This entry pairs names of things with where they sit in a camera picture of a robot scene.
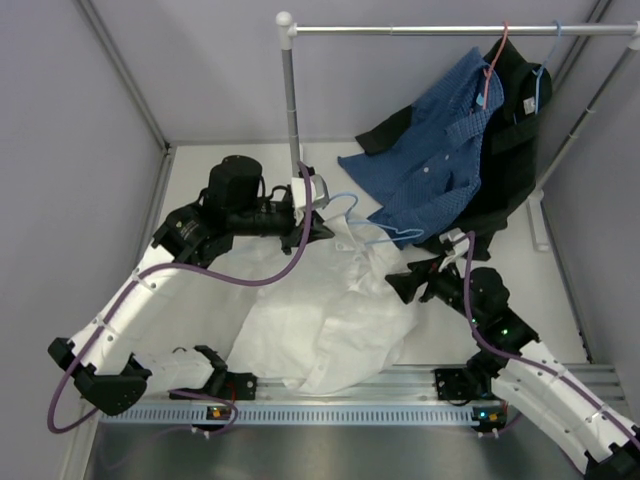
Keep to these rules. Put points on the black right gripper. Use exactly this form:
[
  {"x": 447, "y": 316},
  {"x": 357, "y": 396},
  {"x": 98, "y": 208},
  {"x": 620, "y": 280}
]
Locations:
[{"x": 427, "y": 271}]

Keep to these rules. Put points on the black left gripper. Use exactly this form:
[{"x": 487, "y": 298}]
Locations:
[{"x": 294, "y": 233}]

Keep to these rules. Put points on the white shirt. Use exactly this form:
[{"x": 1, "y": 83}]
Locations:
[{"x": 332, "y": 322}]

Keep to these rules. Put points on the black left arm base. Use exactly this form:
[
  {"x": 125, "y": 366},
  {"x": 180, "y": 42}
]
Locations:
[{"x": 229, "y": 386}]

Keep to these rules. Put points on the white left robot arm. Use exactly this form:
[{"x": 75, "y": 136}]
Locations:
[{"x": 101, "y": 360}]

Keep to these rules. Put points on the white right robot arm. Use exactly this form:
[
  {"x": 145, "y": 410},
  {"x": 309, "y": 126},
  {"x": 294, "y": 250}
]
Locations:
[{"x": 514, "y": 365}]

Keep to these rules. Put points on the blue plaid shirt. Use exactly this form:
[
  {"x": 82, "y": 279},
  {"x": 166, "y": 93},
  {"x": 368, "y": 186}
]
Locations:
[{"x": 428, "y": 176}]

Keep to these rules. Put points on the black striped shirt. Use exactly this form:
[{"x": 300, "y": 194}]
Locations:
[{"x": 508, "y": 154}]

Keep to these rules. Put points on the pink hanger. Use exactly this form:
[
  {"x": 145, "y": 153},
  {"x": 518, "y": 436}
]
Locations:
[{"x": 492, "y": 70}]

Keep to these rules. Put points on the blue hanger right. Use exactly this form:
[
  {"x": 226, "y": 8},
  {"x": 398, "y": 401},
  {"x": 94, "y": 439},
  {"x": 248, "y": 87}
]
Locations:
[{"x": 543, "y": 66}]

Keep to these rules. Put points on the silver clothes rack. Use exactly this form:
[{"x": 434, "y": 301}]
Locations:
[{"x": 288, "y": 30}]

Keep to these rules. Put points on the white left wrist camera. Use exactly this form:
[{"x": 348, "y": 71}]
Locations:
[{"x": 313, "y": 192}]

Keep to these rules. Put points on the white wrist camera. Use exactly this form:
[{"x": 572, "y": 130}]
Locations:
[
  {"x": 313, "y": 192},
  {"x": 456, "y": 244}
]

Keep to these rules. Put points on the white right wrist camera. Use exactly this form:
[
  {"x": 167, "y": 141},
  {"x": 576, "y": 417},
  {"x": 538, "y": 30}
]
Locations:
[{"x": 456, "y": 244}]

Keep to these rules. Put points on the grey slotted cable duct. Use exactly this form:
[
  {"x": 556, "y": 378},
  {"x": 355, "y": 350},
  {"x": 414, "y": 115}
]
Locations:
[{"x": 325, "y": 415}]

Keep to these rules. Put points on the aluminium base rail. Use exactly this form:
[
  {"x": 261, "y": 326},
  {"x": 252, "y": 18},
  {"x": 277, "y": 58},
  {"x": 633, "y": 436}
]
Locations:
[{"x": 417, "y": 384}]

